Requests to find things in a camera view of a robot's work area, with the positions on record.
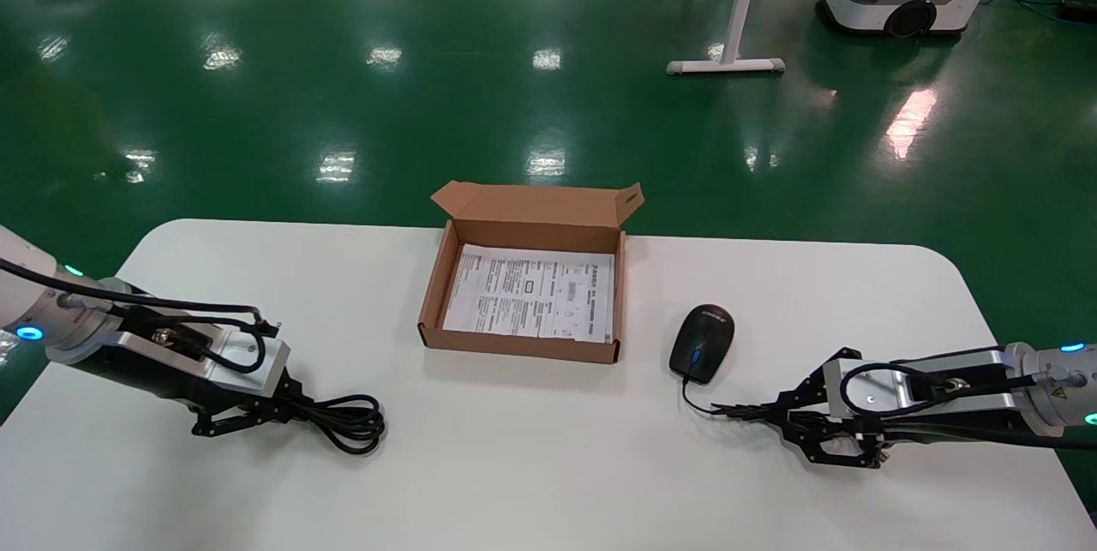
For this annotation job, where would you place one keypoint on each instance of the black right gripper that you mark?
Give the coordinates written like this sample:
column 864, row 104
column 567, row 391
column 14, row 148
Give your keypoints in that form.
column 960, row 427

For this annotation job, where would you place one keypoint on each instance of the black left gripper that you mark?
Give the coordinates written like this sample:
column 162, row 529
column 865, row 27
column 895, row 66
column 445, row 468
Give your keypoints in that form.
column 146, row 380

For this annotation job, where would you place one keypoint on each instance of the brown open cardboard box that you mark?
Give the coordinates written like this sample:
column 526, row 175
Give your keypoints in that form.
column 523, row 212

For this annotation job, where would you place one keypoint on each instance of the white printed instruction sheet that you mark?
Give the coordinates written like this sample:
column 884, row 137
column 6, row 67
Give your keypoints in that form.
column 531, row 290

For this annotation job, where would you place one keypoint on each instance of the white T-shaped table leg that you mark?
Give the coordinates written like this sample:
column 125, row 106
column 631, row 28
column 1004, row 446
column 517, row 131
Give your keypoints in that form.
column 737, row 20

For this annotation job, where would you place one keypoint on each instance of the black floor power adapter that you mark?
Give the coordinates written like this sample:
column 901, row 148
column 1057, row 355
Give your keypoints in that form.
column 1076, row 9

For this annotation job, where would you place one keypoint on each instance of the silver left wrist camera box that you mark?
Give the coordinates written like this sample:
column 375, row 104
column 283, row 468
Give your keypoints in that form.
column 257, row 367

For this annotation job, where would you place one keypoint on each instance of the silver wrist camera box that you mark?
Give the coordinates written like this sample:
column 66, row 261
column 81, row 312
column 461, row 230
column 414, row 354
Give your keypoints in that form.
column 257, row 367
column 891, row 384

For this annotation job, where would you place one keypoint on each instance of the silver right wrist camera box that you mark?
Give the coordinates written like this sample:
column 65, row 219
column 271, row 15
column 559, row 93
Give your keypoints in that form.
column 891, row 384

